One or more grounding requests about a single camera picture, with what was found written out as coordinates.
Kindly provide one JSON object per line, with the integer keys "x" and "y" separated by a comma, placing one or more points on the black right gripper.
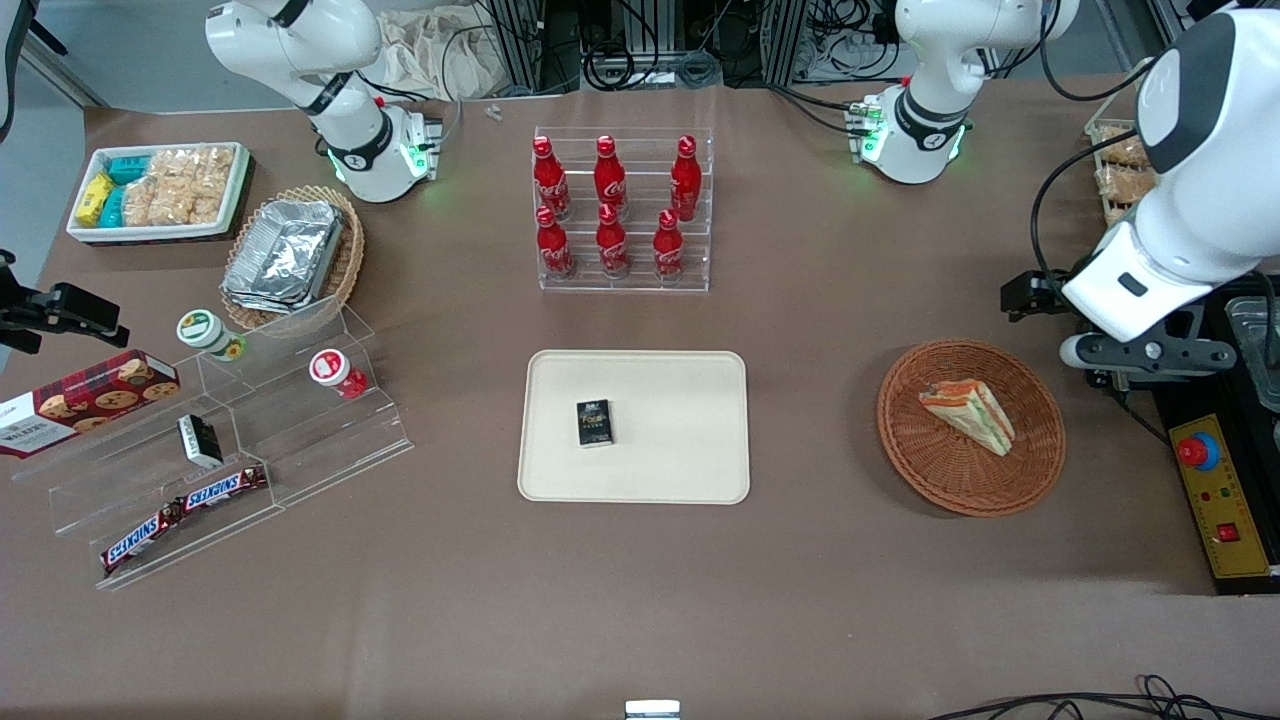
{"x": 30, "y": 316}

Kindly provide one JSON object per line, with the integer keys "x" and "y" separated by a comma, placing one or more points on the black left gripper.
{"x": 1052, "y": 287}

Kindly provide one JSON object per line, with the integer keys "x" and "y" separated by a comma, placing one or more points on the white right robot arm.
{"x": 300, "y": 50}

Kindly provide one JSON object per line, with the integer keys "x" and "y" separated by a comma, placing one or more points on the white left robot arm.
{"x": 1200, "y": 200}

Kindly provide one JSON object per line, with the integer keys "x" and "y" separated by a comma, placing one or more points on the triangular wrapped sandwich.
{"x": 968, "y": 412}

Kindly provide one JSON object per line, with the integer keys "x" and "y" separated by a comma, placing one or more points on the round brown wicker basket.
{"x": 960, "y": 480}

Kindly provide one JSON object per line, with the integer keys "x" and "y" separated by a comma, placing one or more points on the oval wicker basket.
{"x": 350, "y": 250}

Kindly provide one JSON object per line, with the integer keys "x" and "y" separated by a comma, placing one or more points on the beige rectangular tray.
{"x": 670, "y": 430}

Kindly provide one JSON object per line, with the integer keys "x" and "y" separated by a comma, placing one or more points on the red tartan cookie box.
{"x": 90, "y": 400}

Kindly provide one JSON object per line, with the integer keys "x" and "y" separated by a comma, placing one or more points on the white rectangular plastic bin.
{"x": 82, "y": 232}

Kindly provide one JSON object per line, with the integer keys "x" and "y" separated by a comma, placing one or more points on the teal snack pack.
{"x": 128, "y": 168}
{"x": 112, "y": 208}

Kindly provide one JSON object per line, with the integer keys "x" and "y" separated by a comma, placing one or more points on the green lid cup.
{"x": 205, "y": 332}

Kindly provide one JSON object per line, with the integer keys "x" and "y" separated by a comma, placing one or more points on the yellow snack pack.
{"x": 93, "y": 198}

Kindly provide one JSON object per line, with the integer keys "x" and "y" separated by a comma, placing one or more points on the clear bag of rice crackers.
{"x": 210, "y": 185}
{"x": 150, "y": 195}

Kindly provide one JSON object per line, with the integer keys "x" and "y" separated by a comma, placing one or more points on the white bin with cracker bags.
{"x": 1120, "y": 170}

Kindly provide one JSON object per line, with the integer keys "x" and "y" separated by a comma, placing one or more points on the small black and white box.
{"x": 200, "y": 441}

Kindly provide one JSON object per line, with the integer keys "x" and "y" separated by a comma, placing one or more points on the stack of foil trays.
{"x": 285, "y": 255}

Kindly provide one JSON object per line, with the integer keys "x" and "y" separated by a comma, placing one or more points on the Snickers chocolate bar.
{"x": 140, "y": 538}
{"x": 222, "y": 488}

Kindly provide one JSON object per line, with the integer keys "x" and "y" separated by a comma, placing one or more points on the red emergency stop button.
{"x": 1196, "y": 452}

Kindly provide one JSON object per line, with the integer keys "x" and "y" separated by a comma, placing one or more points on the clear plastic container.
{"x": 1255, "y": 335}

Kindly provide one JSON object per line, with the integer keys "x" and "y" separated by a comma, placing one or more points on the clear acrylic stepped shelf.
{"x": 300, "y": 440}

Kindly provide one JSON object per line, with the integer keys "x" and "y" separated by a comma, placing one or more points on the red lid cup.
{"x": 330, "y": 368}

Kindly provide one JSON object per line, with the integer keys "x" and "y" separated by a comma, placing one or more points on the black curved tube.
{"x": 15, "y": 60}

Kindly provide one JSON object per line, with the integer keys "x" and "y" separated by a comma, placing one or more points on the yellow control box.
{"x": 1225, "y": 510}

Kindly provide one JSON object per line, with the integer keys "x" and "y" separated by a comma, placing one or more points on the clear acrylic bottle rack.
{"x": 690, "y": 250}

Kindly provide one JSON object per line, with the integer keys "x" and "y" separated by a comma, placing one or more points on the red Coca-Cola bottle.
{"x": 685, "y": 182}
{"x": 553, "y": 248}
{"x": 550, "y": 180}
{"x": 668, "y": 250}
{"x": 609, "y": 178}
{"x": 612, "y": 246}

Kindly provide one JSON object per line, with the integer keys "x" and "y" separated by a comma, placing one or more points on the white cloth bag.
{"x": 430, "y": 50}

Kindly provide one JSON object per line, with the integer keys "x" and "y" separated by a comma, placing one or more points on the small black printed box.
{"x": 595, "y": 423}

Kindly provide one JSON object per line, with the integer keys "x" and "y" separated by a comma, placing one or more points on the white device edge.
{"x": 652, "y": 710}

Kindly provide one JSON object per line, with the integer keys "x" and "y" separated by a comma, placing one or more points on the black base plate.
{"x": 1260, "y": 430}

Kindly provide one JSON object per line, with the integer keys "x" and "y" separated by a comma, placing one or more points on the aluminium frame rack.
{"x": 540, "y": 40}

